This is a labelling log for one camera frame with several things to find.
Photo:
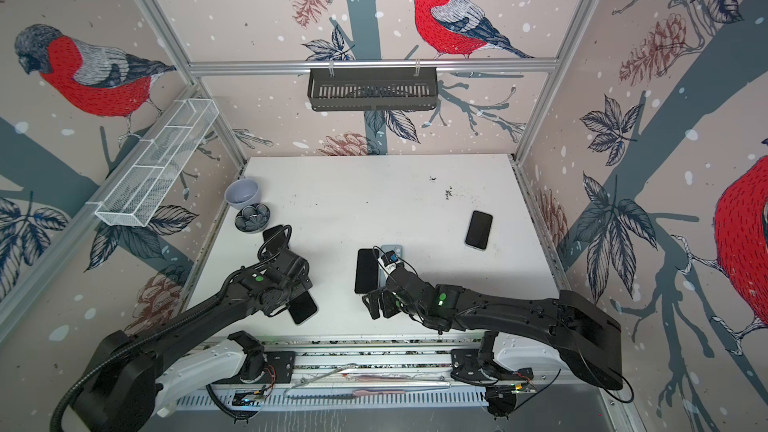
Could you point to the dark grey flower dish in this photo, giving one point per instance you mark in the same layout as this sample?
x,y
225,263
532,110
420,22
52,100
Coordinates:
x,y
253,218

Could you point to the aluminium front rail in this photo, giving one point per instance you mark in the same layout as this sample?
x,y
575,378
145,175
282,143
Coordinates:
x,y
404,372

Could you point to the light blue phone case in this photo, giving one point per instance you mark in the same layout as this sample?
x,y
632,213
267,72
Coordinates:
x,y
387,249

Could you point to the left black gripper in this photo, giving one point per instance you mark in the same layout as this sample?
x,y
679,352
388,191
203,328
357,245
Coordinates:
x,y
302,284

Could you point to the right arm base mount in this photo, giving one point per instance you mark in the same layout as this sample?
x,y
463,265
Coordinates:
x,y
471,366

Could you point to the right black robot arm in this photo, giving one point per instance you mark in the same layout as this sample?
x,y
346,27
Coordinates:
x,y
587,339

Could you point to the lavender bowl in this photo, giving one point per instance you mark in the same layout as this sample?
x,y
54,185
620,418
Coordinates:
x,y
242,193

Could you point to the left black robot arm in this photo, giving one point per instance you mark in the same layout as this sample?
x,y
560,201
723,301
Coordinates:
x,y
120,386

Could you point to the black wire wall basket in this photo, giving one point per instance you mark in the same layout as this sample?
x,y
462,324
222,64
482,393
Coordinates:
x,y
373,89

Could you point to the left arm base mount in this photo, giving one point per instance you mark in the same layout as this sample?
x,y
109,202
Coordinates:
x,y
273,367

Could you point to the black phone from case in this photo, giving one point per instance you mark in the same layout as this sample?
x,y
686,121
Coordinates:
x,y
366,272

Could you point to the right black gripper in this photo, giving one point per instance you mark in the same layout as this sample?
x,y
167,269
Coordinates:
x,y
386,294

